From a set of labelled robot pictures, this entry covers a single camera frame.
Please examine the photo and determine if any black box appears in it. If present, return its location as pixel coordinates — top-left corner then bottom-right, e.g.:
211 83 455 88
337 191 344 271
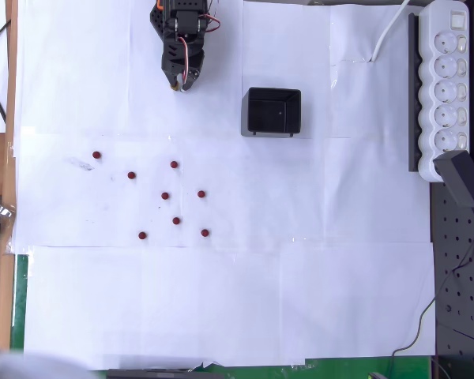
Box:
240 87 303 138

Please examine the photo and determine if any white paper table cover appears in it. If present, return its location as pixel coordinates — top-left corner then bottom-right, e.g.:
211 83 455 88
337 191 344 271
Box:
10 0 438 372

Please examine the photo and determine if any white power strip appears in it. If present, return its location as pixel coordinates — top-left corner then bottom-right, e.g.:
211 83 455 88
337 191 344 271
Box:
417 0 470 183

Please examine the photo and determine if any green cutting mat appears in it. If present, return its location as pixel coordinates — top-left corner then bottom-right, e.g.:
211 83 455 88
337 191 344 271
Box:
10 253 434 379

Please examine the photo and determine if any black power adapter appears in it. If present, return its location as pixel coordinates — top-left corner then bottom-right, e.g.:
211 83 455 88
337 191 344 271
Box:
433 150 474 216

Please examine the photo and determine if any black flat device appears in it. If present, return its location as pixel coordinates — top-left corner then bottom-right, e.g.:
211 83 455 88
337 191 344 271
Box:
105 367 225 379

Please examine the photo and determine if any grey blurred round object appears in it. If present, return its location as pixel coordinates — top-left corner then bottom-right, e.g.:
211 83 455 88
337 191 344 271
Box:
0 341 100 379

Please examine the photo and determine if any black pegboard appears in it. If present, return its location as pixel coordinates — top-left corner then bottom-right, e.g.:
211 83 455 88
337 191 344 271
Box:
429 0 474 379

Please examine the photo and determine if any red white servo cable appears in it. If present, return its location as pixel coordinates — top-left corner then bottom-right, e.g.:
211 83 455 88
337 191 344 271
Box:
177 35 193 80

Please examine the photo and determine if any white power cable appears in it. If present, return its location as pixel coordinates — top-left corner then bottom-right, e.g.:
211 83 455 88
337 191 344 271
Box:
370 0 412 63

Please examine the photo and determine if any thin black adapter cable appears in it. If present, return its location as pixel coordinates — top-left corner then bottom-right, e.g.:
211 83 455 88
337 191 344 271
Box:
386 212 474 379

